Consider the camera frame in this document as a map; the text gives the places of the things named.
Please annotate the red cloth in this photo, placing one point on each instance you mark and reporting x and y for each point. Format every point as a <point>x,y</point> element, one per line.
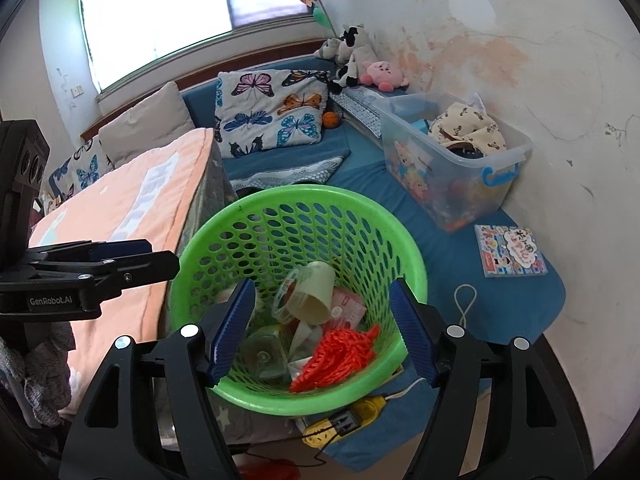
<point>275,472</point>

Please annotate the grey plush toy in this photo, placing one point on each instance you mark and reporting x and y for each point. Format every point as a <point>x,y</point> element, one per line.
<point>327,47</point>

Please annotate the grey patterned lace cloth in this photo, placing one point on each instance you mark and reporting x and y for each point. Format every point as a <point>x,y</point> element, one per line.
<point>300,172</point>

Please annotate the grey checked cloth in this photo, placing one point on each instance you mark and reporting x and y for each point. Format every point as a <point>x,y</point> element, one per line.
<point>360,107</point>

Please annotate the white paper cup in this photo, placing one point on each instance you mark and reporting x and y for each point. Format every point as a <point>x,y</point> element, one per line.
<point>317,285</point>

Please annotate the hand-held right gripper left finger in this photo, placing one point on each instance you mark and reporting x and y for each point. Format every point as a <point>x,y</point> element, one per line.
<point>232,330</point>

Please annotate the clear plastic bottle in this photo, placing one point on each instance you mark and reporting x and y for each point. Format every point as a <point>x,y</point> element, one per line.
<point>265,355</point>

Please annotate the green plastic basket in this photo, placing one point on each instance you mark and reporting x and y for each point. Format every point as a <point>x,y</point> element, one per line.
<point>300,191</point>

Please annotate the beige cushion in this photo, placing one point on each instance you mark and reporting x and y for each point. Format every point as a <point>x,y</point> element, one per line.
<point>145,125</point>

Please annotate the butterfly print pillow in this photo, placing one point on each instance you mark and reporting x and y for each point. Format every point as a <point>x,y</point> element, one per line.
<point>87,170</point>
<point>270,110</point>

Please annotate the colourful children's book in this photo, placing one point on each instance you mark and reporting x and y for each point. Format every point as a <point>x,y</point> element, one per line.
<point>510,250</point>

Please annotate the yellow power strip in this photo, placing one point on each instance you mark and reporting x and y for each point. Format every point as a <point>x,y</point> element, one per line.
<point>367,407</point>

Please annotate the pink snack packet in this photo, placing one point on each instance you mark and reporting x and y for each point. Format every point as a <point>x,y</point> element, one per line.
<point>347,310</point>

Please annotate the beige printed cloth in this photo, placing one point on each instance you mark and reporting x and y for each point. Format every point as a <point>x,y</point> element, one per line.
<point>465,127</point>

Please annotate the large window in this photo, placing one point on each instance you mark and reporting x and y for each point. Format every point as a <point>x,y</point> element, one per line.
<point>190,15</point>

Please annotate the pink round plush toy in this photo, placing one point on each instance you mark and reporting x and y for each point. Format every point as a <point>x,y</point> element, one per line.
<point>384,74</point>

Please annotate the black white plush toy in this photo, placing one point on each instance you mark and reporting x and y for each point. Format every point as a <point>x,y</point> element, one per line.
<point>357,55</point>

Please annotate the peach blanket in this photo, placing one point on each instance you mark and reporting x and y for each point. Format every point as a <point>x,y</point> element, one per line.
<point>125,200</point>

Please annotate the red plastic net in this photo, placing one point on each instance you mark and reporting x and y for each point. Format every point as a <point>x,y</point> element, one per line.
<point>340,360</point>

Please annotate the small orange ball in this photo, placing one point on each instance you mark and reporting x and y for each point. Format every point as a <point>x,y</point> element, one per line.
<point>331,120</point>

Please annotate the clear plastic storage box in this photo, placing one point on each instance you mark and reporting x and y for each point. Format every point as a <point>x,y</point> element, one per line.
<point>465,195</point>

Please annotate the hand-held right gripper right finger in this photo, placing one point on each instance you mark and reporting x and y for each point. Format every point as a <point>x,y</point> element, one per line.
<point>412,330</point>

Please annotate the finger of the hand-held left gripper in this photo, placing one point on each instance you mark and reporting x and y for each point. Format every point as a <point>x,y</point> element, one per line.
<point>125,247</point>
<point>145,267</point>

